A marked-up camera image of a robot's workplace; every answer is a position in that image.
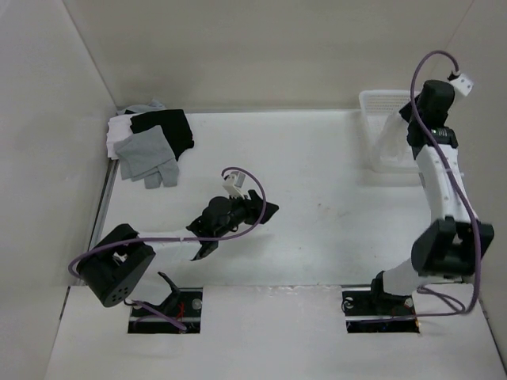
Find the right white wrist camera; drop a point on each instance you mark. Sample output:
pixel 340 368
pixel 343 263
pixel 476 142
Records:
pixel 461 83

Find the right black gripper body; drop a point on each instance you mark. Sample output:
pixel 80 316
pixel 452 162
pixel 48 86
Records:
pixel 412 122

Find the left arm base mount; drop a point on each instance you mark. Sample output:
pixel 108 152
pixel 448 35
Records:
pixel 184 305

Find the white plastic basket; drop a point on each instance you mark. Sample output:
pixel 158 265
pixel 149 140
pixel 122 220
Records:
pixel 376 105

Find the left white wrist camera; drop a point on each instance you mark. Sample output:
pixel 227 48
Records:
pixel 233 182

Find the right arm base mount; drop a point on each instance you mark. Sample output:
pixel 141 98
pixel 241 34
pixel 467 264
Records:
pixel 368 310

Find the folded black tank top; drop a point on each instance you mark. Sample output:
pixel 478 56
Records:
pixel 174 125

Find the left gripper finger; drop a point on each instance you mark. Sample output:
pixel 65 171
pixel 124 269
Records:
pixel 270 210
pixel 255 204

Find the folded white tank top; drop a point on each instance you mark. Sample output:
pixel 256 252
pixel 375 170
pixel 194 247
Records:
pixel 119 130

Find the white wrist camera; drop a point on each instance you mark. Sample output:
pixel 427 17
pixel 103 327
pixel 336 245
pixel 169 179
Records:
pixel 233 182
pixel 461 83

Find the light grey folded top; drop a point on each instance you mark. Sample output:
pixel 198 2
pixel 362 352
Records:
pixel 152 106

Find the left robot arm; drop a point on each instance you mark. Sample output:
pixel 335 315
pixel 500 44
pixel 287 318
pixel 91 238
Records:
pixel 127 264

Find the folded grey tank top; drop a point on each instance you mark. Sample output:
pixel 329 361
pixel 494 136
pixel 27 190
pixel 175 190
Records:
pixel 148 156

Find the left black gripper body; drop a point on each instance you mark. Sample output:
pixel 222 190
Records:
pixel 240 211

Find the white tank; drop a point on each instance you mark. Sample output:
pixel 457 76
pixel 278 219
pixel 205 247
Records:
pixel 119 130
pixel 391 145

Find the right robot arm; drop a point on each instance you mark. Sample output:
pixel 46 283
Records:
pixel 455 242

